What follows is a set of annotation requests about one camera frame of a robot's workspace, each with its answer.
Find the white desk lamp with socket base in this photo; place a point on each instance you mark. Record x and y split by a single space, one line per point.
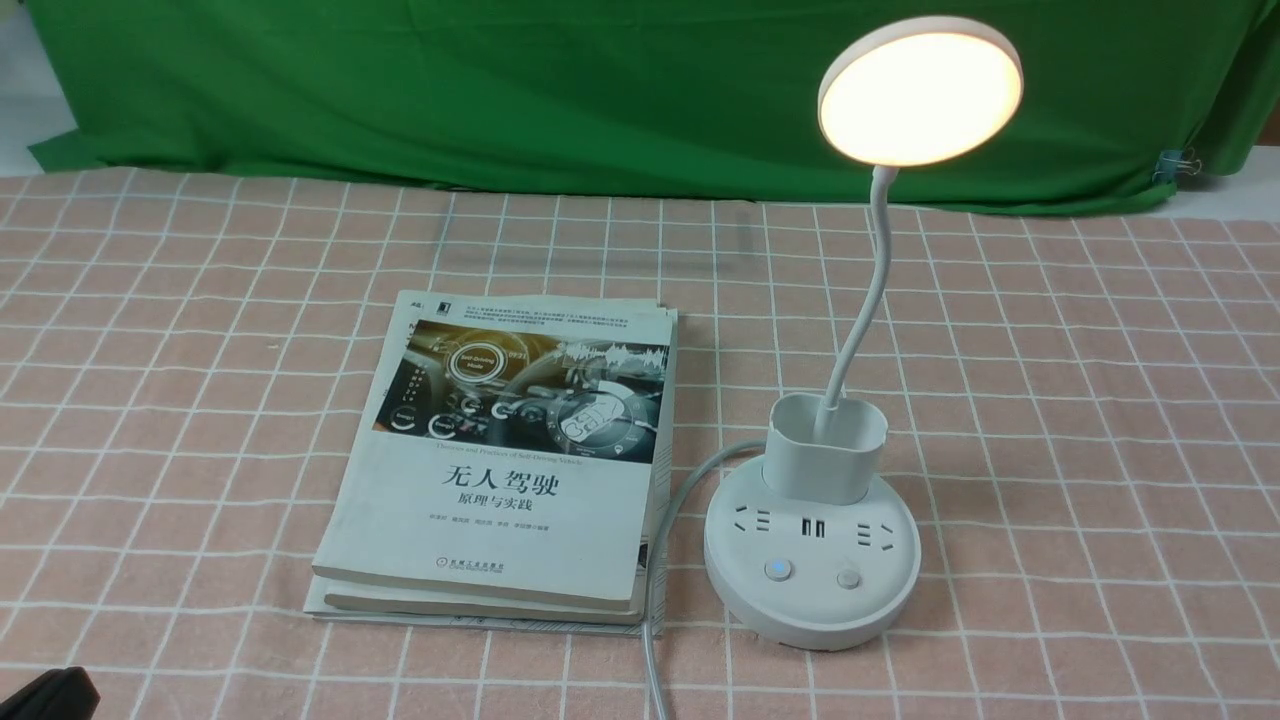
807 545

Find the self-driving textbook top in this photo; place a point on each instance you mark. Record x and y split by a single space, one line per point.
500 500

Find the pink checkered tablecloth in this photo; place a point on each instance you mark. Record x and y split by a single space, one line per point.
1083 420

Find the green backdrop cloth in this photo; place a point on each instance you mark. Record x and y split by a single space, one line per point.
681 99

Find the metal binder clip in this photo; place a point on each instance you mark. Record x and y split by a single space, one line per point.
1176 163

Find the black object bottom left corner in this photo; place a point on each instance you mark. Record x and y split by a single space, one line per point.
65 693

